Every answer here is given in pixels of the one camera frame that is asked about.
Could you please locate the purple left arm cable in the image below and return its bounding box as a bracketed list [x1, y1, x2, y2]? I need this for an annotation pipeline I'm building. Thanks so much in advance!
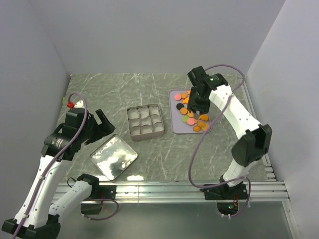
[11, 92, 89, 239]

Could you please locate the silver tin lid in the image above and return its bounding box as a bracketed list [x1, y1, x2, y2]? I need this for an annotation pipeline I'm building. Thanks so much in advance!
[90, 134, 138, 181]

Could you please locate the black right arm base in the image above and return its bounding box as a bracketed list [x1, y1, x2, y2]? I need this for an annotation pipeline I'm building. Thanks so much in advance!
[200, 183, 251, 218]

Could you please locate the green round cookie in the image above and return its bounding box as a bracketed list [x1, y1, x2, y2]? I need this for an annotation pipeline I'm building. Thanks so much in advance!
[182, 116, 189, 123]

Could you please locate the pink round cookie top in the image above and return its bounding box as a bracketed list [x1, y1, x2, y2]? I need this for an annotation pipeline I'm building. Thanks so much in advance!
[174, 94, 182, 101]

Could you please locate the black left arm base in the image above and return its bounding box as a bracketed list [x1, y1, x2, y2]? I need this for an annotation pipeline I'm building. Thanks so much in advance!
[80, 185, 117, 215]

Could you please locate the pink round cookie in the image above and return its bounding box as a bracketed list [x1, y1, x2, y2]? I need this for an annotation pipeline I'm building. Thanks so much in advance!
[187, 118, 196, 125]
[174, 94, 182, 101]

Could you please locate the plain orange round cookie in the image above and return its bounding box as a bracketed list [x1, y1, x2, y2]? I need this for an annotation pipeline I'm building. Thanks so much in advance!
[187, 111, 194, 118]

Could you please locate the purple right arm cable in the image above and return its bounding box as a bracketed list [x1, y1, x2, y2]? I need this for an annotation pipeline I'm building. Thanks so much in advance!
[188, 64, 251, 218]

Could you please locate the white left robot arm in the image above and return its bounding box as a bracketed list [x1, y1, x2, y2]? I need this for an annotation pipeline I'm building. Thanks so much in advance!
[1, 108, 115, 239]

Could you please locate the aluminium mounting rail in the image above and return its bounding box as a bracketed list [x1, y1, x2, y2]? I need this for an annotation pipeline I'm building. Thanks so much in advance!
[53, 181, 291, 203]

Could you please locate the lavender plastic tray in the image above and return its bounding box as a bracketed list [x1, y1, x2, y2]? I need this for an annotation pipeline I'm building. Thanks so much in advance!
[169, 89, 210, 134]

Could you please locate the pink round cookie lower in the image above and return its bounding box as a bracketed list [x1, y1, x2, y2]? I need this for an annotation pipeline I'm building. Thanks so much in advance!
[187, 118, 196, 125]

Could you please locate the orange dotted round cookie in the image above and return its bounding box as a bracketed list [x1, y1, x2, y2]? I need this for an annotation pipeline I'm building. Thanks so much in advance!
[201, 123, 209, 131]

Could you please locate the black round cookie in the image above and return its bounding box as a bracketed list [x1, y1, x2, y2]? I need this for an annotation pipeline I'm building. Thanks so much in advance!
[176, 103, 184, 110]

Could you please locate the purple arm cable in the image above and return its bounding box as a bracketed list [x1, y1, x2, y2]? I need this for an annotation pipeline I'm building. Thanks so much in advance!
[188, 64, 251, 218]
[11, 92, 89, 239]

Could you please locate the orange flower cookie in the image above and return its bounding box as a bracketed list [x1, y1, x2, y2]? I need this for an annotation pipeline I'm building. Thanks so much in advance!
[198, 121, 206, 128]
[193, 126, 201, 132]

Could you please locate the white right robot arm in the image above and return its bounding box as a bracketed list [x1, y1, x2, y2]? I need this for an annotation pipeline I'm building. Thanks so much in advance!
[187, 66, 272, 199]

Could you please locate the square cookie tin box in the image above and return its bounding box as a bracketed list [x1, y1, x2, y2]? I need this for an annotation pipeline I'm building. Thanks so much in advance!
[126, 104, 164, 141]

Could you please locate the orange fish cookie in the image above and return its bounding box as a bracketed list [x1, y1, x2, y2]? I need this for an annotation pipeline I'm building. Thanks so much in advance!
[199, 115, 209, 121]
[182, 97, 189, 104]

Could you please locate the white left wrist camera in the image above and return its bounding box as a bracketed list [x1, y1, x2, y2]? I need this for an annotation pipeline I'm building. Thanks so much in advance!
[66, 100, 85, 109]

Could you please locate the plain orange scalloped cookie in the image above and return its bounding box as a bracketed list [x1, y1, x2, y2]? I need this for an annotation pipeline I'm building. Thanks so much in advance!
[180, 92, 188, 99]

